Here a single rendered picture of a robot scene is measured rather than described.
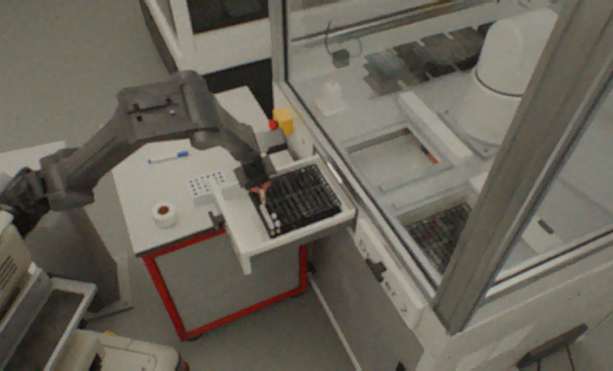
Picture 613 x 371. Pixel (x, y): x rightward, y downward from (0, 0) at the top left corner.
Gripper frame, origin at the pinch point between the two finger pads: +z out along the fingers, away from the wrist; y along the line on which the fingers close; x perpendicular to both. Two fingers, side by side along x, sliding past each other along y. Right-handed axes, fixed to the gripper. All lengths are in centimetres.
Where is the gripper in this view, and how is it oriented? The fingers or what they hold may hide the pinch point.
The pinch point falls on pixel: (261, 190)
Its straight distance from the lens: 130.6
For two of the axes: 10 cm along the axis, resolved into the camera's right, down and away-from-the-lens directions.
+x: -3.9, -7.1, 5.9
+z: 1.3, 5.9, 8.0
